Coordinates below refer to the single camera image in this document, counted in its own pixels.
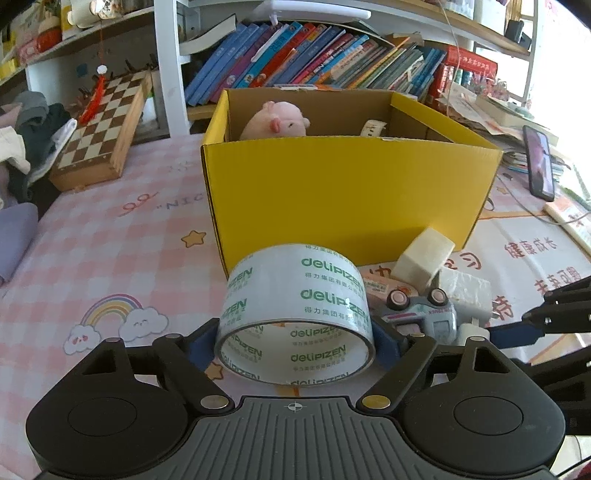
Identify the white foam block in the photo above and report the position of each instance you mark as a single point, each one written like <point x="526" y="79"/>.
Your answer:
<point x="425" y="254"/>

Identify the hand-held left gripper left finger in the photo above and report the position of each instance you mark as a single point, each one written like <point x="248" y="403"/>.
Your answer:
<point x="205" y="344"/>

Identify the wooden chessboard box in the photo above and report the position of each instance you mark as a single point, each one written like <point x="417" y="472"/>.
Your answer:
<point x="99" y="131"/>

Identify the pink snack packet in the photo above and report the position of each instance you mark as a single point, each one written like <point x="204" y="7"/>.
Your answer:
<point x="379" y="282"/>

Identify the red tassel ornament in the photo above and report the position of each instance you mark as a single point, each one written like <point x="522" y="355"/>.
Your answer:
<point x="94" y="92"/>

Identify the row of colourful books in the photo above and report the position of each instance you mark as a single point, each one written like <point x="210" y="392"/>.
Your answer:
<point x="318" y="57"/>

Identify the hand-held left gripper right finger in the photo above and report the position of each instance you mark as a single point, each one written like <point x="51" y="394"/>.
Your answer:
<point x="387" y="344"/>

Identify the white flat box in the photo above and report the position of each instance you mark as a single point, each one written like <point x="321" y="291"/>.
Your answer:
<point x="570" y="221"/>

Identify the pile of clothes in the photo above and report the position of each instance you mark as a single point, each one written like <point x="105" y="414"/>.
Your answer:
<point x="32" y="134"/>

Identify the white charger plug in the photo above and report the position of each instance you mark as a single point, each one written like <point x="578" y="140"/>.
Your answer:
<point x="466" y="293"/>

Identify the black smartphone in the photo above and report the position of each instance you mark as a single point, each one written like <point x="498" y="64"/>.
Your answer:
<point x="539" y="161"/>

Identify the red books stack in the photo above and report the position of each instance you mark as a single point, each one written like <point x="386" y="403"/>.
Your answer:
<point x="468" y="69"/>

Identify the clear packing tape roll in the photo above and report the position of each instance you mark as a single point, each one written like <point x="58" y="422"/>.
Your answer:
<point x="295" y="318"/>

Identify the pink plush pig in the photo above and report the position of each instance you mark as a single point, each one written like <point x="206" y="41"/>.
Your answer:
<point x="277" y="121"/>

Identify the white paper tape roll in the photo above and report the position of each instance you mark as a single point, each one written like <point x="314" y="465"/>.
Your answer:
<point x="374" y="128"/>

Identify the yellow cardboard box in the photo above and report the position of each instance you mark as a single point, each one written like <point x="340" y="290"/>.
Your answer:
<point x="341" y="194"/>

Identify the grey toy car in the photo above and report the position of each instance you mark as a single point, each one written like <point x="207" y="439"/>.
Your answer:
<point x="422" y="316"/>

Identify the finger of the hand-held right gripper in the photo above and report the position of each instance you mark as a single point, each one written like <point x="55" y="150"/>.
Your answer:
<point x="570" y="290"/>
<point x="512" y="333"/>

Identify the white shelf unit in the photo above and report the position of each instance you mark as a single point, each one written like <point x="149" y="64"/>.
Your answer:
<point x="168" y="64"/>

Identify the pile of papers and booklets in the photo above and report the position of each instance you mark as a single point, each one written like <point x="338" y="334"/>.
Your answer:
<point x="501" y="122"/>

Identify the printed white table mat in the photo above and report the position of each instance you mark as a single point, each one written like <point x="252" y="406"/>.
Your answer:
<point x="517" y="249"/>

